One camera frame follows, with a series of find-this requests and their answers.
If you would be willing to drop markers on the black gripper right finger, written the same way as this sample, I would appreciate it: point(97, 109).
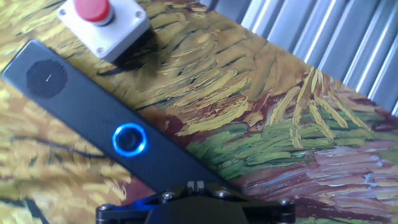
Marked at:
point(267, 211)

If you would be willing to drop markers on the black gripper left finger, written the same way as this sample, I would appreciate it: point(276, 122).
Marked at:
point(130, 211)

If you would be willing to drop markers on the blue-lit speaker knob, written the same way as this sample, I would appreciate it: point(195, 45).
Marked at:
point(129, 140)

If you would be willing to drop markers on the black speaker bar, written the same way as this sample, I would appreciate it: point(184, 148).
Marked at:
point(87, 109)

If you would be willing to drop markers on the painted wheatfield print cloth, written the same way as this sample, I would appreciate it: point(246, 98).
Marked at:
point(248, 93)

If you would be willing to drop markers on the grey box large red button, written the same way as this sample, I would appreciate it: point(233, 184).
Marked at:
point(124, 28)

